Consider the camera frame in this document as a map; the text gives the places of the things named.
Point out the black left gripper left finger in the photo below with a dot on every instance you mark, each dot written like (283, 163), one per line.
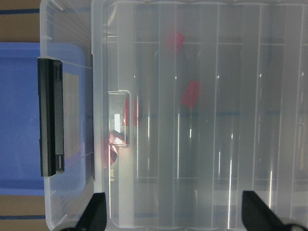
(92, 211)

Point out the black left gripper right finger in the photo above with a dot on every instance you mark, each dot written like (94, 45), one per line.
(256, 215)

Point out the clear plastic box lid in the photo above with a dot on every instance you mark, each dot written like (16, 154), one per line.
(185, 169)

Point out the red block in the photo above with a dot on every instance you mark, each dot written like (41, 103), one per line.
(191, 94)
(116, 138)
(130, 112)
(110, 155)
(175, 42)

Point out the blue plastic tray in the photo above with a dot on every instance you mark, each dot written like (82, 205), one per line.
(19, 120)

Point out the clear plastic storage box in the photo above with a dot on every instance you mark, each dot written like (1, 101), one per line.
(172, 109)

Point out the black box latch handle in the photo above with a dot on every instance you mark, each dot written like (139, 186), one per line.
(51, 116)

